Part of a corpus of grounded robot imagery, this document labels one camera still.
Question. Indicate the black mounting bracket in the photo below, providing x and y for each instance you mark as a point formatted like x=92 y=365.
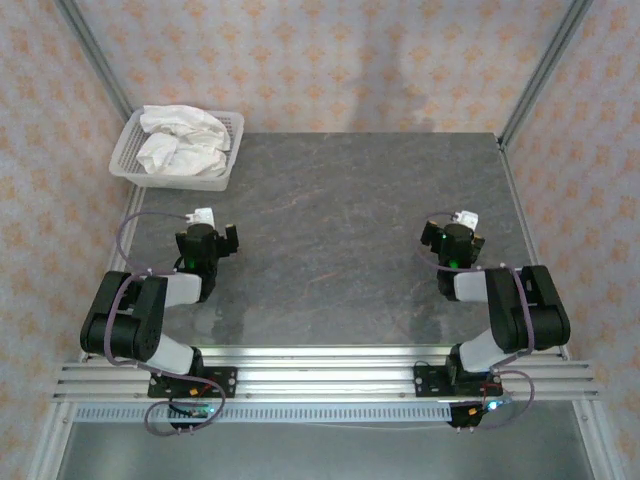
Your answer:
x=182 y=429
x=462 y=422

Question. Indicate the aluminium frame leg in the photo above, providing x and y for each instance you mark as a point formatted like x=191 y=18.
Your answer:
x=52 y=445
x=592 y=440

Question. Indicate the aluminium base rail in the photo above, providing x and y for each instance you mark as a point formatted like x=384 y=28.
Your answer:
x=325 y=380

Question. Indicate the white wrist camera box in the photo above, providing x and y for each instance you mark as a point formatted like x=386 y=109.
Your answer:
x=466 y=218
x=200 y=216

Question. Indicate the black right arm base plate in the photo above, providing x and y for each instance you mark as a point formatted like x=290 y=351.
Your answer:
x=425 y=382

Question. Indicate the white t-shirt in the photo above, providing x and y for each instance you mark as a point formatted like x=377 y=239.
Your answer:
x=175 y=145

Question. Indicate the white perforated plastic basket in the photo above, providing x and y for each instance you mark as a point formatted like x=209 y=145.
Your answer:
x=125 y=150

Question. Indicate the small circuit board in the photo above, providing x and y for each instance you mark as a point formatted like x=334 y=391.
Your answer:
x=197 y=411
x=492 y=406

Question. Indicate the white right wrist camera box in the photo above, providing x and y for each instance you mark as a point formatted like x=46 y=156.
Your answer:
x=466 y=218

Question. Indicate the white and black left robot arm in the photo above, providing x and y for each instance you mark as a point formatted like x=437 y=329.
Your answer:
x=125 y=325

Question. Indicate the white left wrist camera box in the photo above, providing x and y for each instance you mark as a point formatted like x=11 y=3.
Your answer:
x=200 y=216

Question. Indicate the aluminium frame post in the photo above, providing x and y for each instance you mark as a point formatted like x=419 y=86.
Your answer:
x=545 y=60
x=95 y=60

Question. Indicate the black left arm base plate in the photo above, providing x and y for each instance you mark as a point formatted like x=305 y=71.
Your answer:
x=227 y=382

